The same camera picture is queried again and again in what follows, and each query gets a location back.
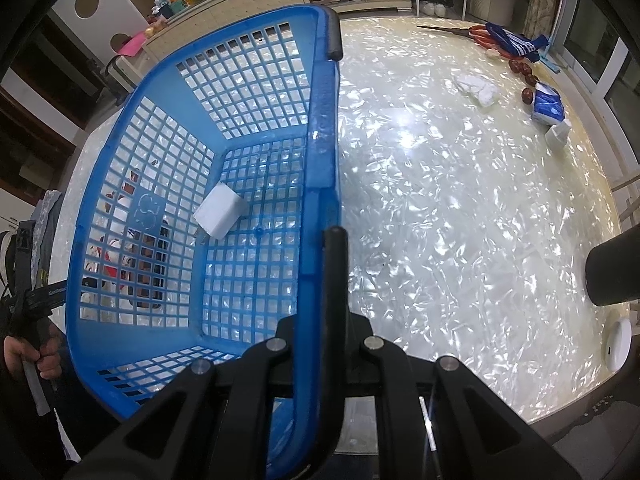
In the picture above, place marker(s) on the crumpled white tissue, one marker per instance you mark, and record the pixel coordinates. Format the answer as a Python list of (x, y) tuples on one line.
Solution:
[(477, 87)]

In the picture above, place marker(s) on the white small cup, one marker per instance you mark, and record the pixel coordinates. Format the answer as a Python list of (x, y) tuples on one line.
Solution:
[(557, 135)]

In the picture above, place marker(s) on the light blue pen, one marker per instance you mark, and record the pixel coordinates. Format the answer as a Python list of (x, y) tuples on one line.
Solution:
[(550, 60)]

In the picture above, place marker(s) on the white door with round holes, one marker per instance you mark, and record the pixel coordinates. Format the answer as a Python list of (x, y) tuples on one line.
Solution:
[(100, 20)]

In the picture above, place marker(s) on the blue plastic basket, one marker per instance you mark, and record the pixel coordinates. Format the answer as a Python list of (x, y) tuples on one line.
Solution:
[(321, 160)]

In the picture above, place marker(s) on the blue tissue packet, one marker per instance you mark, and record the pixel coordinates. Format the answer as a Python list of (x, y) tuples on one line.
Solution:
[(548, 105)]

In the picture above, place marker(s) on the brown nut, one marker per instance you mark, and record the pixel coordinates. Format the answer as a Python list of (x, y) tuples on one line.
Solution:
[(516, 66), (531, 76), (527, 95)]

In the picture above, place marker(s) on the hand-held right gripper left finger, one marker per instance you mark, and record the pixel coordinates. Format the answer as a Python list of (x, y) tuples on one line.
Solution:
[(257, 377)]

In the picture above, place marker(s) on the pink paper sheet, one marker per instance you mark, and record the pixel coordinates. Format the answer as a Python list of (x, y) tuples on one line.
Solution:
[(131, 44)]

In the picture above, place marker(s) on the white power adapter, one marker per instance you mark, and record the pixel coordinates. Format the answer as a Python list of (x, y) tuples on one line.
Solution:
[(220, 210)]

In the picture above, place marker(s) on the pair of white shoes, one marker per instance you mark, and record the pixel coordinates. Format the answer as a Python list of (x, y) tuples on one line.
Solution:
[(433, 8)]

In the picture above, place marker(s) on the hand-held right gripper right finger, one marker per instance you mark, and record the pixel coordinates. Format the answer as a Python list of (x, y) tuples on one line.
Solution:
[(395, 385)]

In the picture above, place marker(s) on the blue patterned sock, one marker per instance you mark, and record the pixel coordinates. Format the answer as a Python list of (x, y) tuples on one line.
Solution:
[(517, 42)]

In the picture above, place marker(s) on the white round device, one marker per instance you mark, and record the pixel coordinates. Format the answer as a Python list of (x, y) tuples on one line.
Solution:
[(617, 342)]

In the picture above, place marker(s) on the black cylinder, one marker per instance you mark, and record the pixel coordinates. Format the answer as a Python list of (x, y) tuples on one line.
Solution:
[(615, 270)]

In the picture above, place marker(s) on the person's left hand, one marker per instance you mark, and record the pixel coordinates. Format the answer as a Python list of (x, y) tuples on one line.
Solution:
[(50, 367)]

